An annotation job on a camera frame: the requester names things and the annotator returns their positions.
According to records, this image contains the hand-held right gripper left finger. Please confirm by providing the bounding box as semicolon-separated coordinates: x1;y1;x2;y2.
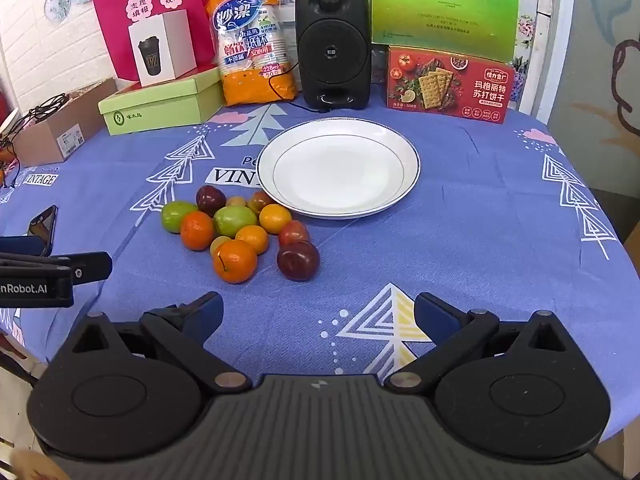
70;291;253;395

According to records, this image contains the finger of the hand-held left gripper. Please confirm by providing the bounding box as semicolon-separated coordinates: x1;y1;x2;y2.
0;236;49;257
0;251;113;283

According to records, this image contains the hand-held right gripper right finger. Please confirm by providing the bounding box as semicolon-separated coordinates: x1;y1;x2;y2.
384;291;576;393

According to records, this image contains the large orange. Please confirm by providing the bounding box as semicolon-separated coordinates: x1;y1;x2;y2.
213;240;258;284

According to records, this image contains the green fruit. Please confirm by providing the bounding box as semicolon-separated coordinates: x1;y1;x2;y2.
160;201;200;233
213;205;258;238

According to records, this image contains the large dark red plum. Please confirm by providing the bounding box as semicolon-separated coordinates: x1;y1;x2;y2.
276;240;321;282

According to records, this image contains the white plate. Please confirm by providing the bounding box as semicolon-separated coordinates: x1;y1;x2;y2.
256;117;421;219

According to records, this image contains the black smartphone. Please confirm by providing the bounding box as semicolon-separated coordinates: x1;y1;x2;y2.
27;205;58;257

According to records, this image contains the blue printed tablecloth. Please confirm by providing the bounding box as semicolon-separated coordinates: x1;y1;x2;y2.
0;95;640;461

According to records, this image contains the small dark red plum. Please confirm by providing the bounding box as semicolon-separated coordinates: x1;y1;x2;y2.
195;185;227;217

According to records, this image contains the yellow-orange orange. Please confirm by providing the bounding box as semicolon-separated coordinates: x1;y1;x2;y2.
258;203;293;235

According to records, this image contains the cardboard box with label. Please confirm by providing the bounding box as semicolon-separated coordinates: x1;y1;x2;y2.
12;77;118;167

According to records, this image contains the red and green plum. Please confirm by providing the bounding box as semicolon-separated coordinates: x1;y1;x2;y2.
247;191;275;215

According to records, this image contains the light green box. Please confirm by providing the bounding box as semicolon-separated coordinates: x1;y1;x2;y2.
97;66;224;136

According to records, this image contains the orange white snack bag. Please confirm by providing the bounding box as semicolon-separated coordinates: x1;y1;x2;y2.
205;0;299;107

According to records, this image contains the red cracker box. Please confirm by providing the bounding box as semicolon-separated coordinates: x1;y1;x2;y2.
386;45;516;125

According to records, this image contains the white box with cup print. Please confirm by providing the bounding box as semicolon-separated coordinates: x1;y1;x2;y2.
128;9;197;87

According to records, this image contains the black speaker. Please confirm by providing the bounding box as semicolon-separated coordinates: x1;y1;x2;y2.
295;0;372;110

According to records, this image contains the large green gift box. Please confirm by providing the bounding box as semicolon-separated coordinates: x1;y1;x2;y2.
370;0;521;62

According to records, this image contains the black speaker cable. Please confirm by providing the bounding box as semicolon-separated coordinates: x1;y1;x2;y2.
270;60;331;113

